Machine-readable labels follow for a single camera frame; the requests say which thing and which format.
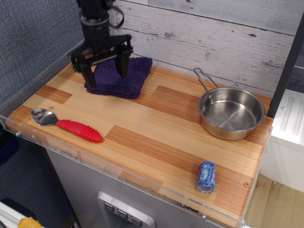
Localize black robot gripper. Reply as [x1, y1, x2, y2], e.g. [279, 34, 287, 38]
[69, 19, 133, 90]

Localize red handled metal spoon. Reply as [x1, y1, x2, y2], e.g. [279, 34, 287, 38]
[31, 108, 103, 143]

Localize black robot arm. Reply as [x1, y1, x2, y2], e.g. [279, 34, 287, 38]
[68, 0, 133, 90]

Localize silver steel pot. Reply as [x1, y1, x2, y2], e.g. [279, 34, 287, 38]
[193, 67, 265, 141]

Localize folded purple towel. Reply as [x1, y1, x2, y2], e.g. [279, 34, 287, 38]
[84, 57, 152, 99]

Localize silver toy fridge cabinet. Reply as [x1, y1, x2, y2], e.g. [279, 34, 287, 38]
[47, 150, 239, 228]

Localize clear acrylic table guard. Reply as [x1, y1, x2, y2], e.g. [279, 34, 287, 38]
[0, 34, 273, 227]

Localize blue gum bottle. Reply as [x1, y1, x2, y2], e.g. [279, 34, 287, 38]
[197, 161, 216, 194]

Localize silver dispenser button panel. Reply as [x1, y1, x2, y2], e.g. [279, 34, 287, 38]
[97, 191, 156, 228]

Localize yellow object bottom left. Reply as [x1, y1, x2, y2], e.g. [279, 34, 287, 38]
[18, 217, 42, 228]

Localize white appliance at right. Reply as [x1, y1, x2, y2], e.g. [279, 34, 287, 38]
[260, 89, 304, 192]

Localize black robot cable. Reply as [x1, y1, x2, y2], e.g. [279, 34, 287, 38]
[108, 6, 125, 29]

